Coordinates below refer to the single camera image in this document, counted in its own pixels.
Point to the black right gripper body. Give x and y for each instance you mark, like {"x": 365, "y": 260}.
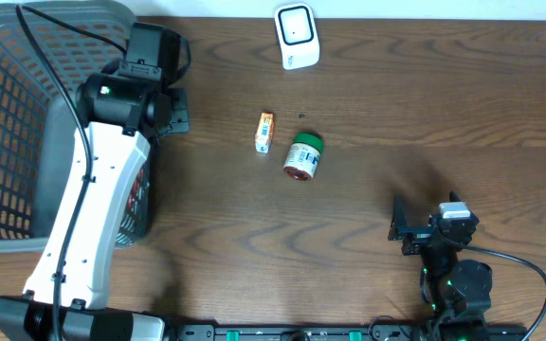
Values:
{"x": 420, "y": 236}

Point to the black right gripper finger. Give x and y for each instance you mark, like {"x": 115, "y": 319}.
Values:
{"x": 453, "y": 197}
{"x": 399, "y": 217}

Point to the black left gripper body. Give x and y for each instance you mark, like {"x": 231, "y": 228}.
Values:
{"x": 179, "y": 119}

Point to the green lid white jar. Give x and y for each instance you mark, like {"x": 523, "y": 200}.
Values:
{"x": 303, "y": 157}

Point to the small orange white box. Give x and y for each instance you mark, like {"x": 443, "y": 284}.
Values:
{"x": 264, "y": 134}

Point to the red snack bag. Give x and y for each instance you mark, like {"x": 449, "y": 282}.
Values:
{"x": 133, "y": 195}

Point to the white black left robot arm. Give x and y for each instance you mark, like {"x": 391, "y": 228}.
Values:
{"x": 119, "y": 117}

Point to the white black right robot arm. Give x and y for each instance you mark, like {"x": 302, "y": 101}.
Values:
{"x": 458, "y": 290}

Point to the white barcode scanner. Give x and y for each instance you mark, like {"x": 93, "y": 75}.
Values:
{"x": 297, "y": 35}

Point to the grey plastic shopping basket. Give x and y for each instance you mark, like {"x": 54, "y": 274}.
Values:
{"x": 48, "y": 47}

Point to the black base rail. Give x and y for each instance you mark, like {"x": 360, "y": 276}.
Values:
{"x": 383, "y": 330}

